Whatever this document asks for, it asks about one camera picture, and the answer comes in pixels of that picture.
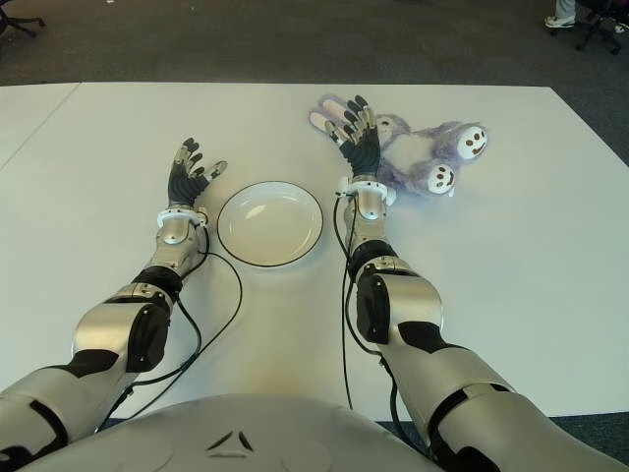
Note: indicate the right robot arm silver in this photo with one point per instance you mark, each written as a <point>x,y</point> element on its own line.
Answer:
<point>408,305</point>

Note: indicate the person in purple shirt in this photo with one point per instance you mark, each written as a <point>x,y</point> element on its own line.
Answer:
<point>560,20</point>

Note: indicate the white plate black rim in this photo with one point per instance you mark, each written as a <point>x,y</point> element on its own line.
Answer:
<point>270,226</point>

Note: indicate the purple plush bunny doll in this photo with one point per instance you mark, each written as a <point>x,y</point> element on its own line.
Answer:
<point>408,147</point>

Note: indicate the black mesh office chair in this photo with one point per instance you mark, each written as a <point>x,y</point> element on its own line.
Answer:
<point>597,32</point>

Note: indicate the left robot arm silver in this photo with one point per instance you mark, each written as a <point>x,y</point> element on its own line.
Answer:
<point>118,334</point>

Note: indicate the right robot hand black silver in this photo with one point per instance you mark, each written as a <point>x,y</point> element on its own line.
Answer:
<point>363,152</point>

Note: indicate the left robot hand black silver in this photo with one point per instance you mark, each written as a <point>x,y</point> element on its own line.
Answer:
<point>184,187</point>

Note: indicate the silver robot torso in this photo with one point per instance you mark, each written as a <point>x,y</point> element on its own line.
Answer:
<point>236,432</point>

